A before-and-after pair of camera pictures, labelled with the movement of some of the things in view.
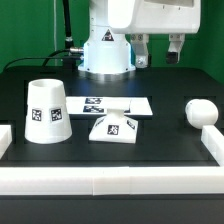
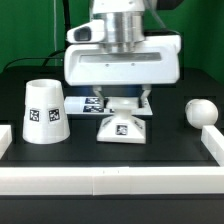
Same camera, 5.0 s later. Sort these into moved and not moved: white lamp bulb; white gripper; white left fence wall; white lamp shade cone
Moved: white gripper
Not moved: white lamp shade cone; white lamp bulb; white left fence wall
